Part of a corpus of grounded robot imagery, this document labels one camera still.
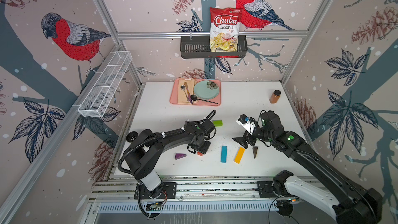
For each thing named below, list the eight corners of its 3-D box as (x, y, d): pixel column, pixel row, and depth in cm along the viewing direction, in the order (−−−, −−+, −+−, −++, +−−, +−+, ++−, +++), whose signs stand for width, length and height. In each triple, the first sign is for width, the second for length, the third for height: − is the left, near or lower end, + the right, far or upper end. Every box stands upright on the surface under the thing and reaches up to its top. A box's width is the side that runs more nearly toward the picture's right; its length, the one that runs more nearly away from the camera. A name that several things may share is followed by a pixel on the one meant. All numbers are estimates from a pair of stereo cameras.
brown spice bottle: (270, 103, 110) (275, 95, 103) (268, 98, 114) (273, 89, 106) (276, 103, 110) (282, 94, 103) (274, 98, 114) (279, 89, 106)
